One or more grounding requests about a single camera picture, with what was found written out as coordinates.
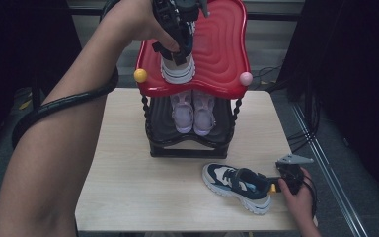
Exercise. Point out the yellow floor tape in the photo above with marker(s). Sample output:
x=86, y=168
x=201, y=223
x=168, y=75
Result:
x=24, y=104

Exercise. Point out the metal floor rail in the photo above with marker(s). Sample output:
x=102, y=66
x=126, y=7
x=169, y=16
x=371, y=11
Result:
x=329, y=171

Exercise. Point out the person's right hand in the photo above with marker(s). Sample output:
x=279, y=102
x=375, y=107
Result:
x=301, y=204

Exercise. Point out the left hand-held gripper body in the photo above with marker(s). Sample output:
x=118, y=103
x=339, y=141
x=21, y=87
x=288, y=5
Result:
x=177, y=16

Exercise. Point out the red and black shoe rack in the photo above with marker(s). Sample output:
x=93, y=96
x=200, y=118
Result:
x=220, y=49

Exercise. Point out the dark curtain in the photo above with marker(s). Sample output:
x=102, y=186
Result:
x=358, y=65
x=13, y=39

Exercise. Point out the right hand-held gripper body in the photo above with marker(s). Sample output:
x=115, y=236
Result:
x=292, y=174

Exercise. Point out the person's left hand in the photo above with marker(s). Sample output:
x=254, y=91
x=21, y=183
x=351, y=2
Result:
x=141, y=23

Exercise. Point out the white and navy sneaker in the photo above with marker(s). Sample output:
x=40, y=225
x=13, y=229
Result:
x=233, y=184
x=177, y=72

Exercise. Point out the black metal stand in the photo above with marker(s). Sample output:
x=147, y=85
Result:
x=36, y=98

